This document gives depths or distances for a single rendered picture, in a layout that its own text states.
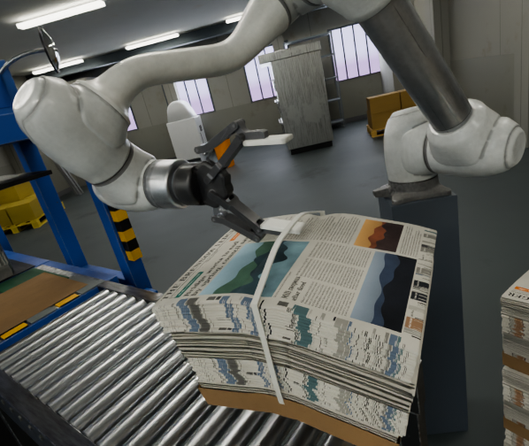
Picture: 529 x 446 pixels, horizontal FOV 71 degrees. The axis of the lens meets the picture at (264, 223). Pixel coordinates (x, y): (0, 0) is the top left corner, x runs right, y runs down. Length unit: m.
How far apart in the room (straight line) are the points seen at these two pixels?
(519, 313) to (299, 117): 6.88
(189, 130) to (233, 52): 9.29
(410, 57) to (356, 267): 0.51
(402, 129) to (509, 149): 0.29
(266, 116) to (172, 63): 10.01
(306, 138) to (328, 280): 7.27
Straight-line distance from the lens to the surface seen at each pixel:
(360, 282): 0.54
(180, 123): 10.12
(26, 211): 7.82
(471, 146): 1.08
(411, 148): 1.20
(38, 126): 0.63
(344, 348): 0.49
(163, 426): 0.98
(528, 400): 1.29
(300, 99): 7.69
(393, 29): 0.88
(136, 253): 1.83
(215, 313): 0.56
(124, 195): 0.70
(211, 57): 0.78
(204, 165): 0.62
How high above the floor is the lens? 1.44
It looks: 20 degrees down
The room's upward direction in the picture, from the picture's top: 14 degrees counter-clockwise
